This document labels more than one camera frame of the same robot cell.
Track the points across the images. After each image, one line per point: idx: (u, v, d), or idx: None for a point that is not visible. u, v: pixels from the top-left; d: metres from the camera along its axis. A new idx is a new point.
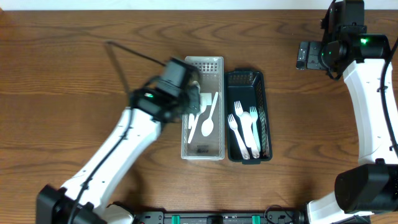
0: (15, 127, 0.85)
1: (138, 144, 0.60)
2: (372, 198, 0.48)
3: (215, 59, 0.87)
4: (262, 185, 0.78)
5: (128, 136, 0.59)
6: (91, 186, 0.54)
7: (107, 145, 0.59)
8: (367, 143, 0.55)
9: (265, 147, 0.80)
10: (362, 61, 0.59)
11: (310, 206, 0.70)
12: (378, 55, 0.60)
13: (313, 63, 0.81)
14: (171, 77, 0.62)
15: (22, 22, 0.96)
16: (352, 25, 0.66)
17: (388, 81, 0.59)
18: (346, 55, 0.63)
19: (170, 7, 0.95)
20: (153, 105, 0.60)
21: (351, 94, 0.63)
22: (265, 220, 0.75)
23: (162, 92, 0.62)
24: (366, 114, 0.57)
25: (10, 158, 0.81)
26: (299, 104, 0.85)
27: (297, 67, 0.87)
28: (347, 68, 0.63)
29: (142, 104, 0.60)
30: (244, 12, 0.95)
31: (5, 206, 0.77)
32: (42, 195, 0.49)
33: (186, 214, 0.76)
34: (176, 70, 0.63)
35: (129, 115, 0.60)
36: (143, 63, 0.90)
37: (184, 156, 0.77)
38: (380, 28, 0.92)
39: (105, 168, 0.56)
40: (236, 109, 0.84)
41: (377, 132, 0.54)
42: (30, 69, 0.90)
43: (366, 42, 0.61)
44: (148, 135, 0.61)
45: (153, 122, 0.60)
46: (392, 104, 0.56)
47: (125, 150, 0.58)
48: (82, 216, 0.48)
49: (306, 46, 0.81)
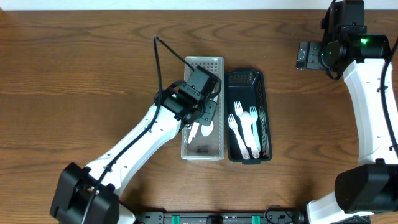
0: (15, 127, 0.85)
1: (161, 137, 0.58)
2: (372, 197, 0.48)
3: (214, 59, 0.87)
4: (262, 185, 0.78)
5: (152, 129, 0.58)
6: (114, 170, 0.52)
7: (131, 135, 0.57)
8: (367, 143, 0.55)
9: (265, 147, 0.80)
10: (362, 61, 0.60)
11: (310, 206, 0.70)
12: (378, 55, 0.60)
13: (313, 63, 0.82)
14: (195, 83, 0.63)
15: (22, 22, 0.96)
16: (353, 25, 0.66)
17: (388, 81, 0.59)
18: (347, 55, 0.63)
19: (170, 7, 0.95)
20: (177, 105, 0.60)
21: (352, 94, 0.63)
22: (265, 220, 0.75)
23: (186, 94, 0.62)
24: (366, 114, 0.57)
25: (9, 158, 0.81)
26: (299, 104, 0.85)
27: (297, 67, 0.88)
28: (347, 68, 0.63)
29: (166, 103, 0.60)
30: (244, 12, 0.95)
31: (5, 206, 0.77)
32: (67, 171, 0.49)
33: (186, 214, 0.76)
34: (201, 76, 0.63)
35: (154, 111, 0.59)
36: (143, 63, 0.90)
37: (185, 156, 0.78)
38: (380, 28, 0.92)
39: (129, 155, 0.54)
40: (236, 109, 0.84)
41: (377, 132, 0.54)
42: (30, 69, 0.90)
43: (366, 42, 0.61)
44: (171, 130, 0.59)
45: (176, 120, 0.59)
46: (392, 104, 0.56)
47: (148, 142, 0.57)
48: (101, 196, 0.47)
49: (306, 46, 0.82)
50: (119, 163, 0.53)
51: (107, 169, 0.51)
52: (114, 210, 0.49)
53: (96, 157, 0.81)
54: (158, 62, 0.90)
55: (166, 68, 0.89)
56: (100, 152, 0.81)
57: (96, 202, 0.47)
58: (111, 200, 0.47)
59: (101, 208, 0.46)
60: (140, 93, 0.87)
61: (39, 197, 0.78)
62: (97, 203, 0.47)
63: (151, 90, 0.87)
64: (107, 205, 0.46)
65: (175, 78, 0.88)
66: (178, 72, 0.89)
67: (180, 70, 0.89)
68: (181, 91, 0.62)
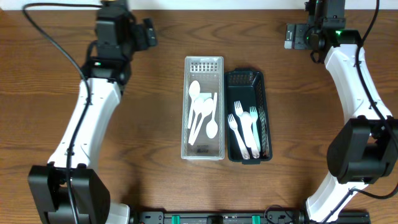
0: (15, 126, 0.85)
1: (106, 104, 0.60)
2: (360, 155, 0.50)
3: (214, 59, 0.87)
4: (262, 185, 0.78)
5: (92, 101, 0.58)
6: (76, 151, 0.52)
7: (76, 115, 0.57)
8: (350, 109, 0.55)
9: (265, 147, 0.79)
10: (338, 46, 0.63)
11: (308, 202, 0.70)
12: (351, 43, 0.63)
13: (300, 44, 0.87)
14: (106, 37, 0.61)
15: (23, 22, 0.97)
16: (334, 18, 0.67)
17: (363, 57, 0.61)
18: (324, 48, 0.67)
19: (170, 7, 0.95)
20: (104, 70, 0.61)
21: (334, 78, 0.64)
22: (265, 220, 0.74)
23: (107, 54, 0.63)
24: (347, 86, 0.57)
25: (9, 157, 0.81)
26: (299, 104, 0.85)
27: (285, 47, 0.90)
28: (327, 55, 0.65)
29: (94, 73, 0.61)
30: (243, 12, 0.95)
31: (4, 205, 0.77)
32: (30, 176, 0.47)
33: (186, 214, 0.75)
34: (106, 27, 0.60)
35: (84, 84, 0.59)
36: (144, 63, 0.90)
37: (185, 156, 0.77)
38: (379, 30, 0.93)
39: (83, 132, 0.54)
40: (236, 109, 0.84)
41: (357, 96, 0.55)
42: (30, 68, 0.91)
43: (341, 33, 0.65)
44: (111, 94, 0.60)
45: (111, 83, 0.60)
46: (369, 75, 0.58)
47: (95, 111, 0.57)
48: (76, 178, 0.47)
49: (293, 28, 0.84)
50: (77, 144, 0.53)
51: (69, 154, 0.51)
52: (96, 181, 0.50)
53: None
54: (158, 61, 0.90)
55: (166, 68, 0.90)
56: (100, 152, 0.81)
57: (76, 185, 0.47)
58: (87, 175, 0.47)
59: (83, 186, 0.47)
60: (140, 93, 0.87)
61: None
62: (77, 185, 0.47)
63: (151, 90, 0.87)
64: (87, 180, 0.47)
65: (175, 78, 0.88)
66: (178, 72, 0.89)
67: (180, 70, 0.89)
68: (99, 53, 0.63)
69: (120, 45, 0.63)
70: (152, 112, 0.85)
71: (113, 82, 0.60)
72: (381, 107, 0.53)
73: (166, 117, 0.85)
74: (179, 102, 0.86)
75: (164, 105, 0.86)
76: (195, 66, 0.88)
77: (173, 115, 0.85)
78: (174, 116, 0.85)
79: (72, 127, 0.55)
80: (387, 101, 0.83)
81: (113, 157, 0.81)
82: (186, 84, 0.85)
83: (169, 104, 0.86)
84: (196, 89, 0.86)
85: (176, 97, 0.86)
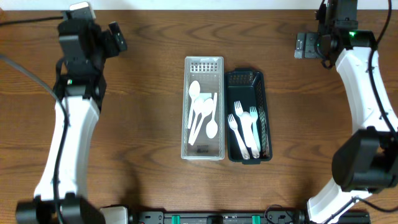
0: (15, 126, 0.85)
1: (86, 123, 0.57)
2: (366, 168, 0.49)
3: (214, 59, 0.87)
4: (262, 185, 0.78)
5: (71, 123, 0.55)
6: (61, 179, 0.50)
7: (55, 141, 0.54)
8: (359, 116, 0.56)
9: (265, 147, 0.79)
10: (351, 49, 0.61)
11: (310, 203, 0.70)
12: (364, 46, 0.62)
13: (311, 53, 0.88)
14: (73, 53, 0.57)
15: (22, 22, 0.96)
16: (346, 19, 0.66)
17: (376, 62, 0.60)
18: (337, 49, 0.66)
19: (170, 7, 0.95)
20: (78, 87, 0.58)
21: (343, 79, 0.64)
22: (265, 220, 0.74)
23: (77, 70, 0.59)
24: (357, 92, 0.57)
25: (9, 158, 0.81)
26: (299, 104, 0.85)
27: (295, 55, 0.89)
28: (338, 57, 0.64)
29: (68, 91, 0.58)
30: (243, 12, 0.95)
31: (5, 206, 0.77)
32: (18, 212, 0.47)
33: (186, 214, 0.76)
34: (69, 43, 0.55)
35: (59, 106, 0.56)
36: (143, 63, 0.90)
37: (185, 156, 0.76)
38: (380, 28, 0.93)
39: (64, 158, 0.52)
40: (236, 109, 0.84)
41: (368, 104, 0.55)
42: (30, 68, 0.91)
43: (354, 35, 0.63)
44: (89, 112, 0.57)
45: (86, 100, 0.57)
46: (380, 81, 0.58)
47: (74, 134, 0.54)
48: (65, 208, 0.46)
49: (303, 37, 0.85)
50: (60, 171, 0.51)
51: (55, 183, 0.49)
52: (87, 208, 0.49)
53: (96, 156, 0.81)
54: (158, 62, 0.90)
55: (166, 68, 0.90)
56: (100, 152, 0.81)
57: (66, 216, 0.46)
58: (76, 203, 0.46)
59: (73, 217, 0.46)
60: (140, 93, 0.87)
61: None
62: (67, 216, 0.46)
63: (151, 90, 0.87)
64: (76, 209, 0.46)
65: (175, 78, 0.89)
66: (178, 72, 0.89)
67: (180, 70, 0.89)
68: (69, 70, 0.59)
69: (89, 58, 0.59)
70: (152, 112, 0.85)
71: (89, 98, 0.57)
72: (391, 117, 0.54)
73: (165, 117, 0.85)
74: (179, 103, 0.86)
75: (164, 105, 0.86)
76: (195, 66, 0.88)
77: (173, 115, 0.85)
78: (174, 116, 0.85)
79: (53, 154, 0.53)
80: None
81: (113, 157, 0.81)
82: (186, 85, 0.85)
83: (169, 104, 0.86)
84: (196, 89, 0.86)
85: (176, 97, 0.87)
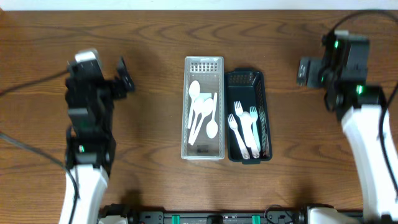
0: (15, 127, 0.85)
1: (95, 195, 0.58)
2: None
3: (214, 59, 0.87)
4: (262, 185, 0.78)
5: (80, 196, 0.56)
6: None
7: (64, 214, 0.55)
8: (371, 195, 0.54)
9: (265, 147, 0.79)
10: (359, 108, 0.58)
11: (312, 214, 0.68)
12: (374, 103, 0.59)
13: (314, 82, 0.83)
14: (84, 122, 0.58)
15: (22, 22, 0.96)
16: (354, 69, 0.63)
17: (386, 128, 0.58)
18: (344, 104, 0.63)
19: (170, 7, 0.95)
20: (88, 156, 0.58)
21: (351, 142, 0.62)
22: (265, 219, 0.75)
23: (87, 135, 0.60)
24: (369, 170, 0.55)
25: (9, 158, 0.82)
26: (299, 104, 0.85)
27: (297, 83, 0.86)
28: (345, 115, 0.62)
29: (77, 159, 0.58)
30: (244, 12, 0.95)
31: (5, 206, 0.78)
32: None
33: (186, 214, 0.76)
34: (80, 115, 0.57)
35: (69, 177, 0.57)
36: (143, 63, 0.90)
37: (184, 156, 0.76)
38: (380, 28, 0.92)
39: None
40: (236, 109, 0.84)
41: (379, 183, 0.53)
42: (30, 68, 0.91)
43: (362, 91, 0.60)
44: (97, 182, 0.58)
45: (97, 171, 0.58)
46: (392, 151, 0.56)
47: (84, 209, 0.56)
48: None
49: (306, 63, 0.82)
50: None
51: None
52: None
53: None
54: (158, 62, 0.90)
55: (166, 68, 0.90)
56: None
57: None
58: None
59: None
60: (140, 93, 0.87)
61: (39, 197, 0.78)
62: None
63: (150, 90, 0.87)
64: None
65: (175, 78, 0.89)
66: (178, 72, 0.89)
67: (180, 70, 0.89)
68: (79, 135, 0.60)
69: (99, 125, 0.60)
70: (152, 113, 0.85)
71: (99, 168, 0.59)
72: None
73: (165, 117, 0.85)
74: (179, 103, 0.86)
75: (164, 105, 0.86)
76: (195, 66, 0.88)
77: (173, 115, 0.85)
78: (174, 116, 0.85)
79: None
80: None
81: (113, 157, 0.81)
82: (186, 84, 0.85)
83: (169, 104, 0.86)
84: (196, 89, 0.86)
85: (176, 97, 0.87)
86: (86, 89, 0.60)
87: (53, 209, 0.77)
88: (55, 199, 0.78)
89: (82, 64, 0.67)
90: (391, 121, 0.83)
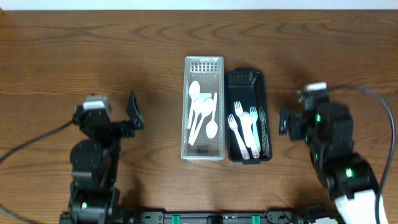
0: (15, 127, 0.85)
1: None
2: None
3: (215, 59, 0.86)
4: (262, 185, 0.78)
5: None
6: None
7: None
8: None
9: (265, 148, 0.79)
10: (352, 196, 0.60)
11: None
12: (365, 185, 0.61)
13: (296, 135, 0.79)
14: (86, 182, 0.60)
15: (22, 22, 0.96)
16: (341, 146, 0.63)
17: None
18: (334, 188, 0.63)
19: (170, 7, 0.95)
20: (93, 213, 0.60)
21: (342, 213, 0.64)
22: (265, 220, 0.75)
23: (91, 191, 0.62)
24: None
25: (9, 158, 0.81)
26: (299, 104, 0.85)
27: (279, 134, 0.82)
28: (336, 193, 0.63)
29: (81, 214, 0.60)
30: (244, 12, 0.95)
31: (4, 206, 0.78)
32: None
33: (186, 214, 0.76)
34: (83, 175, 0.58)
35: None
36: (143, 63, 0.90)
37: (185, 157, 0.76)
38: (380, 28, 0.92)
39: None
40: (236, 110, 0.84)
41: None
42: (29, 68, 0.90)
43: (352, 175, 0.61)
44: None
45: None
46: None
47: None
48: None
49: (286, 118, 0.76)
50: None
51: None
52: None
53: None
54: (158, 62, 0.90)
55: (166, 68, 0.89)
56: None
57: None
58: None
59: None
60: (140, 93, 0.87)
61: (39, 197, 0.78)
62: None
63: (150, 90, 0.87)
64: None
65: (175, 78, 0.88)
66: (178, 72, 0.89)
67: (180, 70, 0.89)
68: (82, 190, 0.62)
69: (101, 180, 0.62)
70: (152, 113, 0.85)
71: None
72: None
73: (165, 117, 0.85)
74: (179, 102, 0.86)
75: (163, 105, 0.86)
76: (195, 66, 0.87)
77: (173, 115, 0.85)
78: (174, 116, 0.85)
79: None
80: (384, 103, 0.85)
81: None
82: (186, 85, 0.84)
83: (169, 104, 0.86)
84: (196, 89, 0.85)
85: (176, 97, 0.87)
86: (92, 148, 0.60)
87: (53, 209, 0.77)
88: (55, 200, 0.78)
89: (90, 112, 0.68)
90: (390, 121, 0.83)
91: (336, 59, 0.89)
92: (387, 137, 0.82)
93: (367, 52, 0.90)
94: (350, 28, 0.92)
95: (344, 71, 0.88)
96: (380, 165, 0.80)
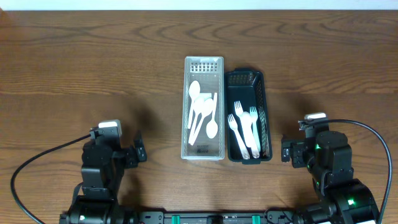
0: (15, 127, 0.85)
1: None
2: None
3: (214, 59, 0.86)
4: (262, 185, 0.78)
5: None
6: None
7: None
8: None
9: (265, 147, 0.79)
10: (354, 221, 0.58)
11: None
12: (367, 211, 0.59)
13: (300, 163, 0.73)
14: (92, 183, 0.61)
15: (22, 22, 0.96)
16: (341, 173, 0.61)
17: None
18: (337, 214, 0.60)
19: (170, 7, 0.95)
20: (94, 221, 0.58)
21: None
22: (265, 220, 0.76)
23: (96, 196, 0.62)
24: None
25: (9, 158, 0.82)
26: (299, 104, 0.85)
27: (282, 161, 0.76)
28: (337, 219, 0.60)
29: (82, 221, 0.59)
30: (244, 12, 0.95)
31: (5, 206, 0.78)
32: None
33: (186, 214, 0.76)
34: (91, 177, 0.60)
35: None
36: (143, 63, 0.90)
37: (184, 156, 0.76)
38: (379, 28, 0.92)
39: None
40: (236, 109, 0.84)
41: None
42: (30, 69, 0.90)
43: (354, 203, 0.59)
44: None
45: None
46: None
47: None
48: None
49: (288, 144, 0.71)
50: None
51: None
52: None
53: None
54: (158, 62, 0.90)
55: (166, 68, 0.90)
56: None
57: None
58: None
59: None
60: (140, 93, 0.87)
61: (39, 198, 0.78)
62: None
63: (150, 90, 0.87)
64: None
65: (175, 78, 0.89)
66: (178, 72, 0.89)
67: (180, 70, 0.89)
68: (87, 194, 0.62)
69: (107, 186, 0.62)
70: (152, 113, 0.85)
71: None
72: None
73: (165, 117, 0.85)
74: (180, 102, 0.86)
75: (164, 105, 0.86)
76: (195, 66, 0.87)
77: (173, 115, 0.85)
78: (174, 116, 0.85)
79: None
80: (383, 103, 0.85)
81: None
82: (186, 85, 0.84)
83: (169, 104, 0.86)
84: (196, 89, 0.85)
85: (176, 98, 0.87)
86: (102, 149, 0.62)
87: (54, 209, 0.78)
88: (55, 200, 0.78)
89: (103, 129, 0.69)
90: (389, 121, 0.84)
91: (336, 59, 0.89)
92: (387, 137, 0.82)
93: (367, 53, 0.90)
94: (350, 28, 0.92)
95: (344, 71, 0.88)
96: (379, 165, 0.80)
